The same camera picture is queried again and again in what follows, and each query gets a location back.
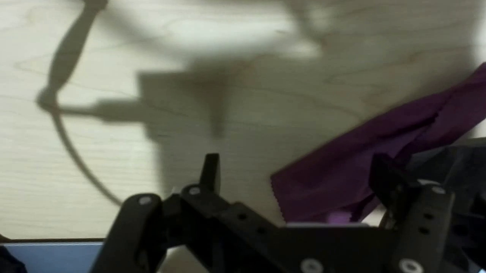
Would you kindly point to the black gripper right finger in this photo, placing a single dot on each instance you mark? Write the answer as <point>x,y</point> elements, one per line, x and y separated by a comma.
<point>426,222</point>

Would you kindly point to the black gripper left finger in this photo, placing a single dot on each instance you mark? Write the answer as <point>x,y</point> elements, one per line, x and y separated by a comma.
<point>147,233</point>

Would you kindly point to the purple cloth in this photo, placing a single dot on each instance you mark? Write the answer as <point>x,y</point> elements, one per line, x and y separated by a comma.
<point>355,162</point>

